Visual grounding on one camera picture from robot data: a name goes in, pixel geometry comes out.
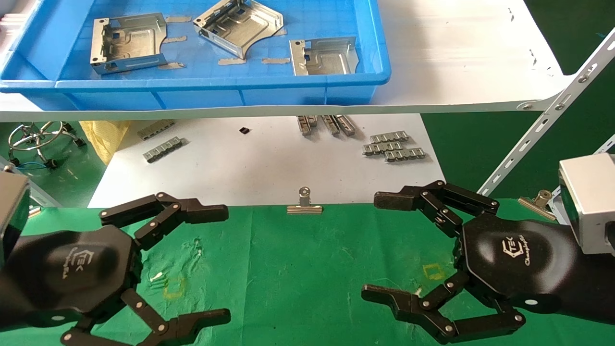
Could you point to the flat sheet metal bracket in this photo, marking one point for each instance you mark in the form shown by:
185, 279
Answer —
331, 60

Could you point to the green cloth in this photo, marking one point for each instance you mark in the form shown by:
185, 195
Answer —
298, 269

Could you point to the chrome chair base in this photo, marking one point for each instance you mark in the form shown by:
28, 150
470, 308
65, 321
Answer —
36, 139

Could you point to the white sheet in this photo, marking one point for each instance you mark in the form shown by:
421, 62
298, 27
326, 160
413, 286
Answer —
250, 168

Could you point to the curved sheet metal bracket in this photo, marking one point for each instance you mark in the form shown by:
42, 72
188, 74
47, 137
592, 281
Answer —
245, 26

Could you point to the white slotted shelf upright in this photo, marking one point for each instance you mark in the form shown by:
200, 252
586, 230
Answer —
552, 111

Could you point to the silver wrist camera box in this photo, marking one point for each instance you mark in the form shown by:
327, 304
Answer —
591, 202
12, 211

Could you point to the boxed sheet metal bracket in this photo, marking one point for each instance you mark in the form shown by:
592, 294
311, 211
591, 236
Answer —
134, 45

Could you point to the white ribbed strip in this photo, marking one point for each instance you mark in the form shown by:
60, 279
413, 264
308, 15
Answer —
8, 20

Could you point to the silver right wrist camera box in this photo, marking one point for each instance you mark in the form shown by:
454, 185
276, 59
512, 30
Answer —
591, 202

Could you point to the white shelf board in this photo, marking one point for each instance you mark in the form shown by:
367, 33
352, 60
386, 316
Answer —
456, 57

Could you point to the grey metal clip strip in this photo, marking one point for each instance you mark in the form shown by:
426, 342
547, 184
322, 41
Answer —
163, 149
331, 125
347, 125
156, 129
382, 148
304, 125
389, 137
406, 154

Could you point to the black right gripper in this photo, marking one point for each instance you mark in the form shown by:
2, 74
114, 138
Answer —
519, 264

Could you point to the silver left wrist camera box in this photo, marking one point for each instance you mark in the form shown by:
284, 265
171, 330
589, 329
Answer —
12, 211

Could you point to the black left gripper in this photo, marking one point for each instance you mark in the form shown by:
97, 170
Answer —
72, 274

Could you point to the yellow plastic bag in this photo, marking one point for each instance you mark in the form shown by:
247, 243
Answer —
105, 137

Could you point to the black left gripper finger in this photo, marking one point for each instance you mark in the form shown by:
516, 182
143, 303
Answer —
206, 212

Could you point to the blue plastic tray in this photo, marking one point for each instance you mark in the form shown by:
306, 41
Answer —
202, 98

